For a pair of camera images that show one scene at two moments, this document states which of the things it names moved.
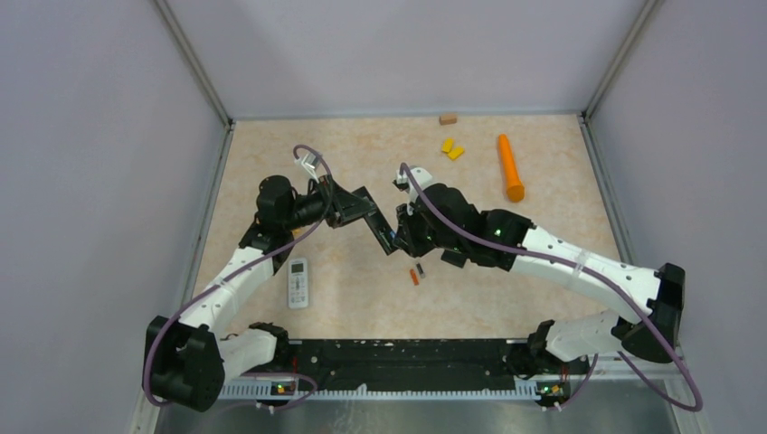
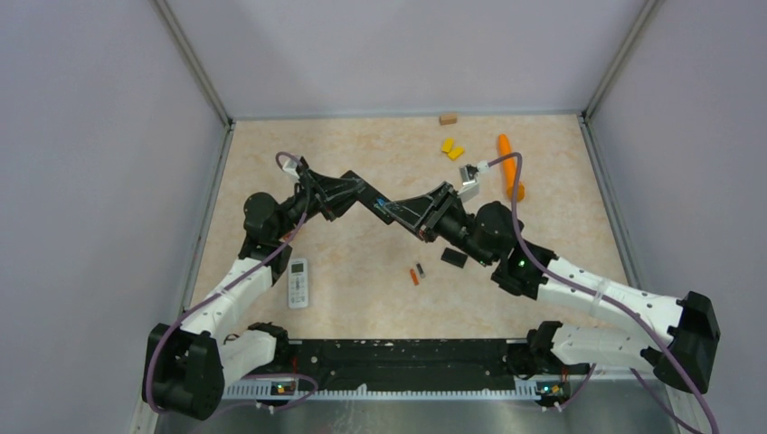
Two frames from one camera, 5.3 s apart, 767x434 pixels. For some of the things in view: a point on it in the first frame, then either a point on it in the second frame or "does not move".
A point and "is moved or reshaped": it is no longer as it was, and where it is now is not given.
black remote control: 382,231 is moved or reshaped
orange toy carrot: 515,188 does not move
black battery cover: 454,258 does not move
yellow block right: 456,153 does not move
